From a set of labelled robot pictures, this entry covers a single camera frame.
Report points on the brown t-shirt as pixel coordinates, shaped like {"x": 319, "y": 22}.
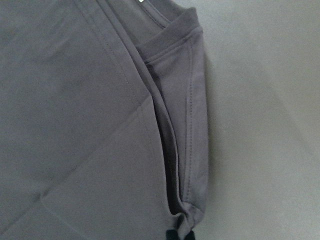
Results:
{"x": 103, "y": 120}

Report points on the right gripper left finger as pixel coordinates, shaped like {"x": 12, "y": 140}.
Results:
{"x": 171, "y": 235}

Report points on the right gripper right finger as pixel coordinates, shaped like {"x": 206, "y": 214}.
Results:
{"x": 190, "y": 236}

